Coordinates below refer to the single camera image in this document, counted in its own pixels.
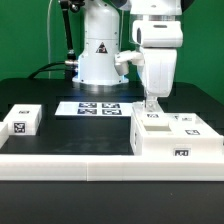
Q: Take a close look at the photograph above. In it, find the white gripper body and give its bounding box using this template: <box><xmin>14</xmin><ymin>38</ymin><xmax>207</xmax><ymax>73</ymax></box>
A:
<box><xmin>132</xmin><ymin>20</ymin><xmax>183</xmax><ymax>97</ymax></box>

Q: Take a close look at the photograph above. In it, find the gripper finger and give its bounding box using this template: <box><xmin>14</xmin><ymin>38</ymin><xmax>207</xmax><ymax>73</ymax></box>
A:
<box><xmin>144</xmin><ymin>96</ymin><xmax>158</xmax><ymax>112</ymax></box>

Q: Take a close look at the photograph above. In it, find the white cabinet door panel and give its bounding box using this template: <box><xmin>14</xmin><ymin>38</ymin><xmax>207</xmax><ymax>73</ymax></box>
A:
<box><xmin>169</xmin><ymin>113</ymin><xmax>214</xmax><ymax>136</ymax></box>
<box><xmin>133</xmin><ymin>101</ymin><xmax>169</xmax><ymax>126</ymax></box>

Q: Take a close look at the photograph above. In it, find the white cabinet body box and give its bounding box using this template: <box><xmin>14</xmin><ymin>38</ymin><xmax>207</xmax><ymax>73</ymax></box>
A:
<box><xmin>130</xmin><ymin>110</ymin><xmax>224</xmax><ymax>158</ymax></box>

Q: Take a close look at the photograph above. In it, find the white cabinet top block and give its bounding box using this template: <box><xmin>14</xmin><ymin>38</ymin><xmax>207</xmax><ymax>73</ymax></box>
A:
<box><xmin>4</xmin><ymin>104</ymin><xmax>42</xmax><ymax>135</ymax></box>

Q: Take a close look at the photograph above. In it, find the white tag base sheet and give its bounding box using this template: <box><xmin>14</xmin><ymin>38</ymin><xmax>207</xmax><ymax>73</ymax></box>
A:
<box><xmin>55</xmin><ymin>101</ymin><xmax>134</xmax><ymax>117</ymax></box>

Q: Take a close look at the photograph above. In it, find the black cable bundle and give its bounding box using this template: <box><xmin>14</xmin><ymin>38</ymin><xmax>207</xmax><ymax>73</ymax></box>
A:
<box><xmin>27</xmin><ymin>61</ymin><xmax>75</xmax><ymax>80</ymax></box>

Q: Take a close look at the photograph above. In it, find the white U-shaped fence frame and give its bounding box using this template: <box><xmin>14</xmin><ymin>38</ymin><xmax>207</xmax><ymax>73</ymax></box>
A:
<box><xmin>0</xmin><ymin>120</ymin><xmax>224</xmax><ymax>181</ymax></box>

